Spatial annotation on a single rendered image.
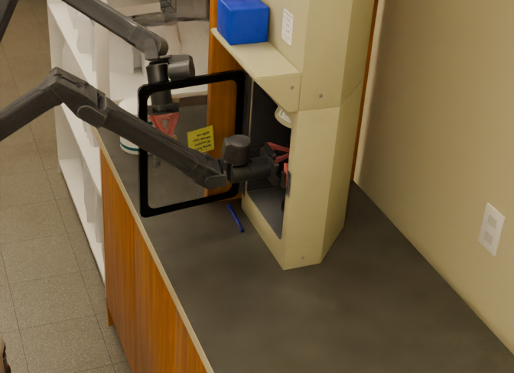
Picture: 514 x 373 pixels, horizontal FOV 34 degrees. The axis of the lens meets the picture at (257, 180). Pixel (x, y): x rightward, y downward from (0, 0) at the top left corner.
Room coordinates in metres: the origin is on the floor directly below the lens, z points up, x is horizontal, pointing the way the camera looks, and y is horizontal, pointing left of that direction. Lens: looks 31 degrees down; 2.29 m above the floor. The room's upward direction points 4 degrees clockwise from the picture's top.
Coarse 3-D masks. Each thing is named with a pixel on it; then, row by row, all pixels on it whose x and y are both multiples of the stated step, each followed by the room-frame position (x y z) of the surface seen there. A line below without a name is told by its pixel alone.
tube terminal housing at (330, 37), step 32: (288, 0) 1.90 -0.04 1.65; (320, 0) 1.82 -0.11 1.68; (352, 0) 1.85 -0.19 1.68; (320, 32) 1.82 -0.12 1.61; (352, 32) 1.87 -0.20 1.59; (320, 64) 1.82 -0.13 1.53; (352, 64) 1.91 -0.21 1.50; (320, 96) 1.82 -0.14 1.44; (352, 96) 1.94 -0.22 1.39; (320, 128) 1.83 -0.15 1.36; (352, 128) 1.98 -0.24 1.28; (288, 160) 1.83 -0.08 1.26; (320, 160) 1.83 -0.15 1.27; (352, 160) 2.03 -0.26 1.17; (320, 192) 1.84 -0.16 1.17; (256, 224) 1.98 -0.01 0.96; (288, 224) 1.81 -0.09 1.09; (320, 224) 1.84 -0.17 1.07; (288, 256) 1.81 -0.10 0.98; (320, 256) 1.85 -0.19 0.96
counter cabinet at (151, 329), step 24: (120, 192) 2.35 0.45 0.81; (120, 216) 2.36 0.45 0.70; (120, 240) 2.36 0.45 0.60; (144, 240) 2.07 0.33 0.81; (120, 264) 2.37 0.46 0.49; (144, 264) 2.08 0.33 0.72; (120, 288) 2.38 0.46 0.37; (144, 288) 2.08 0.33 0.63; (120, 312) 2.39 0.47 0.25; (144, 312) 2.08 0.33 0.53; (168, 312) 1.83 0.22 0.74; (120, 336) 2.41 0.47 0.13; (144, 336) 2.08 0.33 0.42; (168, 336) 1.83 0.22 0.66; (144, 360) 2.09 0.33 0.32; (168, 360) 1.83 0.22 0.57; (192, 360) 1.64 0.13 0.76
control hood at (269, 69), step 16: (240, 48) 1.93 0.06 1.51; (256, 48) 1.93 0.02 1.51; (272, 48) 1.94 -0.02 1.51; (240, 64) 1.85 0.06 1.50; (256, 64) 1.84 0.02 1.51; (272, 64) 1.84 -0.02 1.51; (288, 64) 1.85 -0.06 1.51; (256, 80) 1.76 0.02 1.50; (272, 80) 1.78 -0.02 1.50; (288, 80) 1.79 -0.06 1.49; (272, 96) 1.78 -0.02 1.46; (288, 96) 1.79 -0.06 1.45
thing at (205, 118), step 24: (168, 96) 1.97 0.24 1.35; (192, 96) 2.00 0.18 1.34; (216, 96) 2.04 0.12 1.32; (168, 120) 1.97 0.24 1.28; (192, 120) 2.00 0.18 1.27; (216, 120) 2.04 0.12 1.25; (192, 144) 2.00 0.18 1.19; (216, 144) 2.04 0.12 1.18; (168, 168) 1.97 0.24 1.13; (168, 192) 1.97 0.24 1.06; (192, 192) 2.00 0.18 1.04; (216, 192) 2.04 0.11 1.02
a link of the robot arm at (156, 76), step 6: (162, 60) 2.09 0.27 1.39; (168, 60) 2.09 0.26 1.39; (150, 66) 2.07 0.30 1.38; (156, 66) 2.07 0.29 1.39; (162, 66) 2.07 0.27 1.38; (150, 72) 2.06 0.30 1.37; (156, 72) 2.06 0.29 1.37; (162, 72) 2.07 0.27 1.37; (168, 72) 2.06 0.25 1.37; (150, 78) 2.06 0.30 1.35; (156, 78) 2.05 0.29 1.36; (162, 78) 2.06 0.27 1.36; (168, 78) 2.08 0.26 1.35
